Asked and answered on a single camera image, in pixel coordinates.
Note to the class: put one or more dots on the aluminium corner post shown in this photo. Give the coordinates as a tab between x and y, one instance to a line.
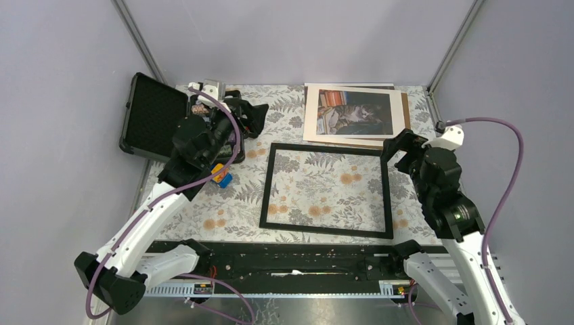
452	50
138	39

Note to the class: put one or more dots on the floral table cloth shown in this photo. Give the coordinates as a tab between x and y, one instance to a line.
313	189

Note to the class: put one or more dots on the left aluminium corner post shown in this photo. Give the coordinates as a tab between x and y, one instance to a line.
138	39

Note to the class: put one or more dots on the black picture frame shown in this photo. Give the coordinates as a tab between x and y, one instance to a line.
386	195

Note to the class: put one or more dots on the right aluminium corner post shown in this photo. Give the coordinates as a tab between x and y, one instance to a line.
452	50

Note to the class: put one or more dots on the cat photo print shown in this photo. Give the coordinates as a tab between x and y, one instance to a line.
355	113

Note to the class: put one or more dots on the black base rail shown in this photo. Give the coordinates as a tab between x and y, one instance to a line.
303	269

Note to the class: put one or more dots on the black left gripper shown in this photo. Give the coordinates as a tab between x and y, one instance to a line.
257	114

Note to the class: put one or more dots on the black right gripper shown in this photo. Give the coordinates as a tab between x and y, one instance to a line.
411	141

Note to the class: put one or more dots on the black poker chip case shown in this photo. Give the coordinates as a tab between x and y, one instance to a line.
162	124

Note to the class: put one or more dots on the orange blue toy block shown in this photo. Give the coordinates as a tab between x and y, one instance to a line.
223	178

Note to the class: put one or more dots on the brown backing board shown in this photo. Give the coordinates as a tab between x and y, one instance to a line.
406	112

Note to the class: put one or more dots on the white mat board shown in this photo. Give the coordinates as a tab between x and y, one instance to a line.
311	121

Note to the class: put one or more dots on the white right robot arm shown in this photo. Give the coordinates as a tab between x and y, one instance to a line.
434	170

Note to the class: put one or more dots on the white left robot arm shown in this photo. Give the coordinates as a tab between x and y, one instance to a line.
117	273

